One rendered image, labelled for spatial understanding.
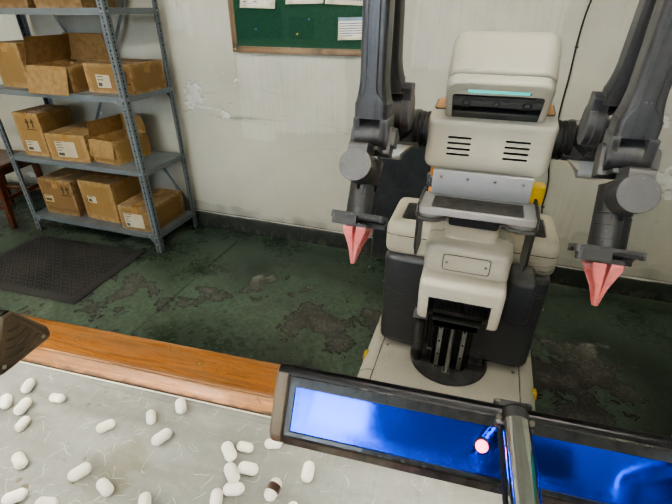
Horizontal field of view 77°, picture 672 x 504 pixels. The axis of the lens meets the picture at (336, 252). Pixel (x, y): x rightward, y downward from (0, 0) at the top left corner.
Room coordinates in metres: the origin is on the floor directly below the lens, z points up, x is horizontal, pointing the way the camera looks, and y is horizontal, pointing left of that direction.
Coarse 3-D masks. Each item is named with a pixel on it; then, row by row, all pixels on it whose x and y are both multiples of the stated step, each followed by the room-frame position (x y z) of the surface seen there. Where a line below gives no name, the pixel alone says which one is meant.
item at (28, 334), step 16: (0, 320) 0.40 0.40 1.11; (16, 320) 0.42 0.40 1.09; (32, 320) 0.43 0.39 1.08; (0, 336) 0.39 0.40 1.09; (16, 336) 0.41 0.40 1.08; (32, 336) 0.42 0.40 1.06; (48, 336) 0.44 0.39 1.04; (0, 352) 0.38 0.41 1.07; (16, 352) 0.40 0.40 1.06; (0, 368) 0.38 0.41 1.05
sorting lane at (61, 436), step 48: (0, 384) 0.64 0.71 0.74; (48, 384) 0.64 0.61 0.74; (96, 384) 0.64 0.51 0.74; (0, 432) 0.52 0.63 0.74; (48, 432) 0.52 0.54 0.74; (96, 432) 0.52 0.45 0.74; (144, 432) 0.52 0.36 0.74; (192, 432) 0.52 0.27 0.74; (240, 432) 0.52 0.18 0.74; (0, 480) 0.43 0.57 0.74; (48, 480) 0.43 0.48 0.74; (96, 480) 0.43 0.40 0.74; (144, 480) 0.43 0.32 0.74; (192, 480) 0.43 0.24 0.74; (240, 480) 0.43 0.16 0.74; (288, 480) 0.43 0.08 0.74; (336, 480) 0.43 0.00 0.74; (384, 480) 0.43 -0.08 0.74; (432, 480) 0.43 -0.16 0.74
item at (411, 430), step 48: (288, 384) 0.31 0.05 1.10; (336, 384) 0.30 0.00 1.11; (384, 384) 0.29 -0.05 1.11; (288, 432) 0.28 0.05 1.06; (336, 432) 0.27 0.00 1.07; (384, 432) 0.27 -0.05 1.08; (432, 432) 0.26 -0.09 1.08; (480, 432) 0.26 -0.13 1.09; (576, 432) 0.24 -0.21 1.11; (624, 432) 0.24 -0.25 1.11; (480, 480) 0.23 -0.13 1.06; (576, 480) 0.22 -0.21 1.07; (624, 480) 0.22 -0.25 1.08
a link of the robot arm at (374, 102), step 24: (384, 0) 0.80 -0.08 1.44; (384, 24) 0.80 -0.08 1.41; (384, 48) 0.80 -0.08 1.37; (360, 72) 0.82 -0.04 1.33; (384, 72) 0.80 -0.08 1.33; (360, 96) 0.81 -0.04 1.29; (384, 96) 0.80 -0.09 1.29; (360, 120) 0.82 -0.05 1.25; (384, 120) 0.79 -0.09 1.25; (384, 144) 0.79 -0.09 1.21
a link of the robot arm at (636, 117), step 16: (656, 16) 0.69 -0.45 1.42; (656, 32) 0.68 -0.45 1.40; (656, 48) 0.67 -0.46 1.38; (640, 64) 0.69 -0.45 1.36; (656, 64) 0.67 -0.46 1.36; (640, 80) 0.67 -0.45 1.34; (656, 80) 0.67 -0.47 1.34; (624, 96) 0.71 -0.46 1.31; (640, 96) 0.67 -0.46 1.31; (656, 96) 0.66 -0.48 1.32; (624, 112) 0.68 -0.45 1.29; (640, 112) 0.67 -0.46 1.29; (656, 112) 0.66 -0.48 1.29; (608, 128) 0.72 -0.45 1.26; (624, 128) 0.67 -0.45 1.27; (640, 128) 0.66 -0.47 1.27; (656, 128) 0.66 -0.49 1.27; (608, 144) 0.69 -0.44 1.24; (624, 144) 0.68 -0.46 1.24; (640, 144) 0.67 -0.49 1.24; (656, 144) 0.65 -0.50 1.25; (608, 160) 0.67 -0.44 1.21; (624, 160) 0.67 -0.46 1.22; (640, 160) 0.66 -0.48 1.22
